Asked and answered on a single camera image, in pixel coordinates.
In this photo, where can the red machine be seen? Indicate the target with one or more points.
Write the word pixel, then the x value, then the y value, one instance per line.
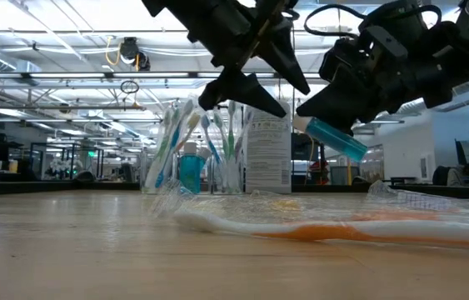
pixel 319 173

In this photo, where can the black aluminium table frame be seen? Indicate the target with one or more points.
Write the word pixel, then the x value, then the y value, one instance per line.
pixel 51 187

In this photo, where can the slim dark monitor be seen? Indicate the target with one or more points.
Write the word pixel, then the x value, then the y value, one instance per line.
pixel 461 152

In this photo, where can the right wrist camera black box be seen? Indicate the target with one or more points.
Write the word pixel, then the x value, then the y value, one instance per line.
pixel 384 37

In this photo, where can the red-orange toothbrush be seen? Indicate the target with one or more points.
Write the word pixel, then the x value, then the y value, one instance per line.
pixel 388 216

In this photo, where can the clear acrylic organizer holder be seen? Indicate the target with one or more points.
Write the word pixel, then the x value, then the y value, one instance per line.
pixel 213 189

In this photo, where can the red toothbrush in clear wrapper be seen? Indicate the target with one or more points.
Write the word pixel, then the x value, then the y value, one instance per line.
pixel 193 121

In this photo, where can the white wipes canister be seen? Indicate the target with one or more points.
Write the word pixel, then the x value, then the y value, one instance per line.
pixel 268 158

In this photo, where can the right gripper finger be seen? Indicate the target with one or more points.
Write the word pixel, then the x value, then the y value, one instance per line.
pixel 338 100
pixel 367 123

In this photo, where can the orange toothbrush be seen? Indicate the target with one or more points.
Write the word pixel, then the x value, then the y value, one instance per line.
pixel 321 233

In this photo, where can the black cabinet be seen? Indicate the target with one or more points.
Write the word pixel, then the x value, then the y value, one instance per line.
pixel 300 166

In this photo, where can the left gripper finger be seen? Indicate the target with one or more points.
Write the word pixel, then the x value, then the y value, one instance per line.
pixel 286 58
pixel 238 89

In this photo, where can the purple toothbrush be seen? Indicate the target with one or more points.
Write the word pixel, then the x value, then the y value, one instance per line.
pixel 417 202
pixel 240 143

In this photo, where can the seated person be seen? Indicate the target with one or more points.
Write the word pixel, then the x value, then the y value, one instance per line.
pixel 452 177

